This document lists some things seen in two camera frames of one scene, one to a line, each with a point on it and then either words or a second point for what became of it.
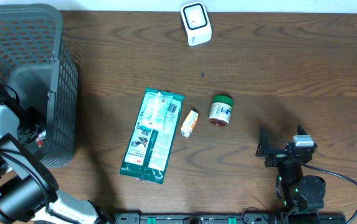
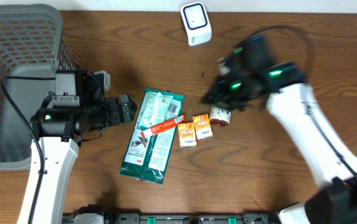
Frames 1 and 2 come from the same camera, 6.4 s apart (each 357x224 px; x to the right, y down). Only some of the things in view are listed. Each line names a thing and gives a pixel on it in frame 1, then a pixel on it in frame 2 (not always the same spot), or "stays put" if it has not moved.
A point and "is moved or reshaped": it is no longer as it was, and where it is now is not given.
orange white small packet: x=190 y=123 → x=187 y=134
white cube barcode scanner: x=196 y=22 stays put
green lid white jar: x=220 y=110 stays put
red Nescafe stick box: x=40 y=138 is moved or reshaped
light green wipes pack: x=155 y=110 stays put
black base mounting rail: x=229 y=218 stays put
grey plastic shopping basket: x=22 y=45 stays put
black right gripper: x=276 y=155 → x=217 y=96
